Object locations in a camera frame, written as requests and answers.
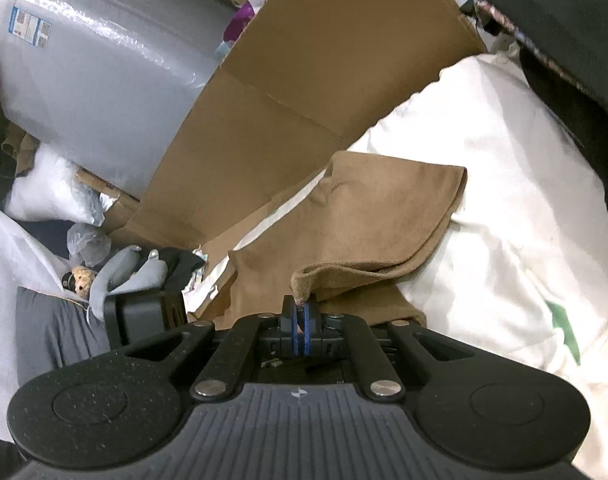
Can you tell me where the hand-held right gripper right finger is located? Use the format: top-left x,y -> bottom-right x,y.
304,300 -> 477,403

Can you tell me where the small teddy bear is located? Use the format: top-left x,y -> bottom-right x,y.
61,266 -> 98,303

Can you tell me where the small cardboard box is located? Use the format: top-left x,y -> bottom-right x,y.
75,167 -> 142,233

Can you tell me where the grey neck pillow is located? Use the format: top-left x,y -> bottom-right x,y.
88,245 -> 169,321

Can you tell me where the white bear print blanket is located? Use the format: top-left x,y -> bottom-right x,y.
184,52 -> 608,480

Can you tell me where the large flattened cardboard box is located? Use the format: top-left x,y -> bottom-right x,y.
76,0 -> 487,321

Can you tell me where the folded black clothes stack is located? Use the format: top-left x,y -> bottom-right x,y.
459,0 -> 608,221

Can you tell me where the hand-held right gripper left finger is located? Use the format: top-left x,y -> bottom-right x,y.
126,295 -> 301,403

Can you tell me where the white pillow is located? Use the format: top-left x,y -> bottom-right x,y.
4,145 -> 107,226

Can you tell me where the clear plastic bag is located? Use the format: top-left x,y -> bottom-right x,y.
66,222 -> 112,268

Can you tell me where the grey plastic-wrapped appliance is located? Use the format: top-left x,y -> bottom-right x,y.
0,0 -> 239,198

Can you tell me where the brown printed t-shirt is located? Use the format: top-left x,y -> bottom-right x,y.
186,150 -> 469,328

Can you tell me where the purple white detergent bag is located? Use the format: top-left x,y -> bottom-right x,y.
214,0 -> 305,61

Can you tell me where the white curtain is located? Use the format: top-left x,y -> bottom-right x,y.
0,200 -> 72,443

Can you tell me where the brown crumpled cloth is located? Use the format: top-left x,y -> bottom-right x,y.
1,122 -> 39,176

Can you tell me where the black crumpled garment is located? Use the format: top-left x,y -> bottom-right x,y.
154,247 -> 207,293

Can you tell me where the floral white sheet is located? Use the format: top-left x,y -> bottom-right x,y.
181,247 -> 219,306

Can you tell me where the dark grey pillow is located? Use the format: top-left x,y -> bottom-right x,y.
16,287 -> 112,386

